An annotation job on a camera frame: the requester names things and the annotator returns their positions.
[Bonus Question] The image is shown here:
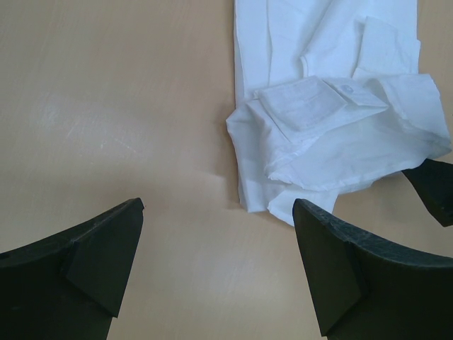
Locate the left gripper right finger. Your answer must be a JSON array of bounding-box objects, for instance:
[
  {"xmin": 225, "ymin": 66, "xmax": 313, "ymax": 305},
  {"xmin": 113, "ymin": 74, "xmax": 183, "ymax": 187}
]
[{"xmin": 293, "ymin": 199, "xmax": 452, "ymax": 339}]

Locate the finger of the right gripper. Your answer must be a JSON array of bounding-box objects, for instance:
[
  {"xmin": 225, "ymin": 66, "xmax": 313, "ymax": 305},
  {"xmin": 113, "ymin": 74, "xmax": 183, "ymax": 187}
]
[{"xmin": 403, "ymin": 159, "xmax": 453, "ymax": 227}]

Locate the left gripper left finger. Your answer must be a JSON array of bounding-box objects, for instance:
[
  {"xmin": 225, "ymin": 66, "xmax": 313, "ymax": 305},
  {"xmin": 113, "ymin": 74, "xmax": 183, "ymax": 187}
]
[{"xmin": 1, "ymin": 198, "xmax": 144, "ymax": 339}]

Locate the white long sleeve shirt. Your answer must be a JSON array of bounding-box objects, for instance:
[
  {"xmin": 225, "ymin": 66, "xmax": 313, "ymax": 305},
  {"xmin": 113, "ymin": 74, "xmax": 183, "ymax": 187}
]
[{"xmin": 226, "ymin": 1, "xmax": 452, "ymax": 224}]

